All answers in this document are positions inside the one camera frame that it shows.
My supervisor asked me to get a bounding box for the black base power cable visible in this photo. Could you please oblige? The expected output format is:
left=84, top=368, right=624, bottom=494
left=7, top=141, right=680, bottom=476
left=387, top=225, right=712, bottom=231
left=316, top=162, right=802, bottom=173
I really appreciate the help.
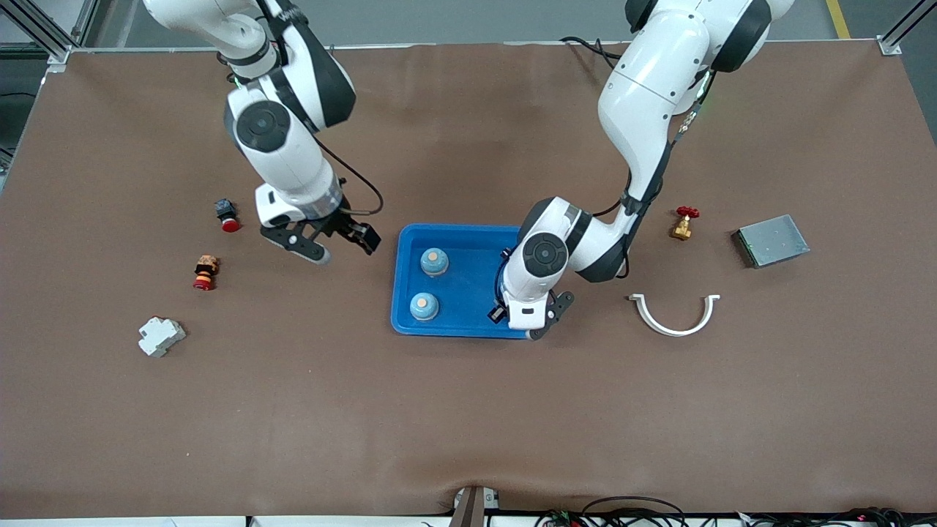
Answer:
left=560, top=35, right=624, bottom=71

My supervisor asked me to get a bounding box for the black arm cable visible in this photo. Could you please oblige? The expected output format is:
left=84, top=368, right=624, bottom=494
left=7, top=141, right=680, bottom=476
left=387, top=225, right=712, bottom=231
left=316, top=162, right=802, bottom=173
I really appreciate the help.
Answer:
left=591, top=139, right=674, bottom=220
left=311, top=135, right=384, bottom=217

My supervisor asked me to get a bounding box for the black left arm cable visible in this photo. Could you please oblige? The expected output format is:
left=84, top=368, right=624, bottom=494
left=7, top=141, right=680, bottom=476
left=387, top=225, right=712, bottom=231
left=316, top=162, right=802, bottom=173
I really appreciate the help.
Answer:
left=591, top=139, right=674, bottom=220

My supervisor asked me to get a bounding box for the aluminium frame post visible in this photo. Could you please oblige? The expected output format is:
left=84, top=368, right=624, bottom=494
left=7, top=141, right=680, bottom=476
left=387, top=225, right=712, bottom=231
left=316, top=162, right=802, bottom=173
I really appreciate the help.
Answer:
left=878, top=0, right=937, bottom=56
left=0, top=0, right=100, bottom=68

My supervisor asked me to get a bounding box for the red yellow push button switch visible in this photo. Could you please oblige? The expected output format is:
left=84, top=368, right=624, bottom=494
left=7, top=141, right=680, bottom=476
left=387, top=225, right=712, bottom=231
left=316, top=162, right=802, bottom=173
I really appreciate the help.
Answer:
left=193, top=255, right=220, bottom=292

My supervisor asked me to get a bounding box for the brown table cover mat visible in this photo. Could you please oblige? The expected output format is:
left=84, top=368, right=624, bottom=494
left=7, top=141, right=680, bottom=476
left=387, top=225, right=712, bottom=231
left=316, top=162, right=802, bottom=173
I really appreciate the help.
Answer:
left=0, top=40, right=937, bottom=517

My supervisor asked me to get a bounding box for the black looped cable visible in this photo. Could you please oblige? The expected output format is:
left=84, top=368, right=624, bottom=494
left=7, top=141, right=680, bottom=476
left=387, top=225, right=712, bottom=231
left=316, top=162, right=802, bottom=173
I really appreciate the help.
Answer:
left=582, top=496, right=689, bottom=527

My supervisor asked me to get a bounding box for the brass valve with red handle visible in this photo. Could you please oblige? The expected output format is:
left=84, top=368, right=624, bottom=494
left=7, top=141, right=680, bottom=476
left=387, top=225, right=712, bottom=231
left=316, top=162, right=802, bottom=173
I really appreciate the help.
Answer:
left=669, top=206, right=701, bottom=241

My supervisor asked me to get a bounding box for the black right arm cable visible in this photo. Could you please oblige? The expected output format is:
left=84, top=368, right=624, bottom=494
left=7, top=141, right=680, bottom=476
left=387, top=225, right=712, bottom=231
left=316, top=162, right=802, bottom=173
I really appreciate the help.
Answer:
left=311, top=135, right=384, bottom=217

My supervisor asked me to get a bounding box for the blue plastic tray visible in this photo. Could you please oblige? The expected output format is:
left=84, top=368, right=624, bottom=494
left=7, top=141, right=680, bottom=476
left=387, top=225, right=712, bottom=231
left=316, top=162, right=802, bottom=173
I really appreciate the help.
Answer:
left=390, top=223, right=546, bottom=340

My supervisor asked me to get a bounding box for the white circuit breaker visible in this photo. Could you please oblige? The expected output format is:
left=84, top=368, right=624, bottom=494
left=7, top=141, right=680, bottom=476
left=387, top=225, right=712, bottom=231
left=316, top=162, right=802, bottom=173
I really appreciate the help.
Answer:
left=138, top=316, right=187, bottom=358

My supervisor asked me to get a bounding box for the silver metal box module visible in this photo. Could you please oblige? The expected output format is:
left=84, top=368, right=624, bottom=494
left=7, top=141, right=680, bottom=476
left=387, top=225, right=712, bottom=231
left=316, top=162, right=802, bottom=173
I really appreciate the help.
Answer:
left=731, top=214, right=811, bottom=269

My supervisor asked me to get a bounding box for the metal table edge bracket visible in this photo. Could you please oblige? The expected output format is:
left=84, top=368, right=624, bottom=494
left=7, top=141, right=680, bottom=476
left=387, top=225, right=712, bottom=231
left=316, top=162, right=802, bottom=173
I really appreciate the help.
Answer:
left=450, top=486, right=500, bottom=527

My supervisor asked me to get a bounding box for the white semicircular pipe clamp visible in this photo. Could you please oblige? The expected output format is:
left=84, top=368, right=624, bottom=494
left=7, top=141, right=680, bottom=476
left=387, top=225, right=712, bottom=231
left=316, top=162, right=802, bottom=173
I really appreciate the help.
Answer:
left=629, top=294, right=721, bottom=337

